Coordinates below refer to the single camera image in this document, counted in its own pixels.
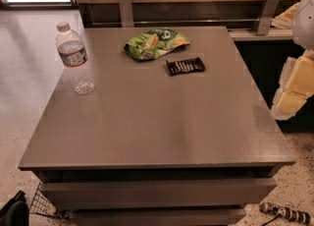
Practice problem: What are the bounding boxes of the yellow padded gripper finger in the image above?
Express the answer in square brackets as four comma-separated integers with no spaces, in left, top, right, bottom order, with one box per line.
[271,3,299,29]
[271,50,314,121]

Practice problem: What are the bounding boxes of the clear plastic water bottle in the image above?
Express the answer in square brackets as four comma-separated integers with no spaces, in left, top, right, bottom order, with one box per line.
[56,22,96,95]

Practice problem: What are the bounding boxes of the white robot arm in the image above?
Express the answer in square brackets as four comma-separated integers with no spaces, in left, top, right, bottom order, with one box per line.
[271,0,314,121]

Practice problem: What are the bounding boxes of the black snack wrapper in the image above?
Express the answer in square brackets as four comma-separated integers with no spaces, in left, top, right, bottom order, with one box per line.
[166,57,206,76]

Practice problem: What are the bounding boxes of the grey drawer cabinet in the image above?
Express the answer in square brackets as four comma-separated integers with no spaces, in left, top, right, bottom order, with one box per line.
[20,27,294,226]

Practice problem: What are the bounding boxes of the power strip on floor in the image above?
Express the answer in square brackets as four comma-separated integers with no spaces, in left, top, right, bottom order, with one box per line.
[259,201,314,226]

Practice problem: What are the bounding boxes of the green chip bag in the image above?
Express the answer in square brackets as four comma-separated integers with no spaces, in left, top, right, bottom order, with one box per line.
[124,28,189,61]

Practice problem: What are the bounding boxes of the black object on floor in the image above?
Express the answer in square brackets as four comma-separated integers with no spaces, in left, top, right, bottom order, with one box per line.
[0,191,29,226]

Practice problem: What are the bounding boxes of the right metal wall bracket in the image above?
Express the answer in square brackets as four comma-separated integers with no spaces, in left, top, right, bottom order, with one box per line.
[252,0,280,35]

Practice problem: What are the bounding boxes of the metal wall bracket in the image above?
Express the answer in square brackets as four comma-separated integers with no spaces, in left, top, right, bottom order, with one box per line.
[119,0,134,28]
[252,0,280,35]

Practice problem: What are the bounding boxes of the left metal wall bracket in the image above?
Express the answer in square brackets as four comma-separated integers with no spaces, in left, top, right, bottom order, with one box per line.
[119,0,134,28]

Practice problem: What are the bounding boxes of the black wire basket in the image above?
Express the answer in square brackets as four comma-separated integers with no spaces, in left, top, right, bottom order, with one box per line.
[29,183,56,218]

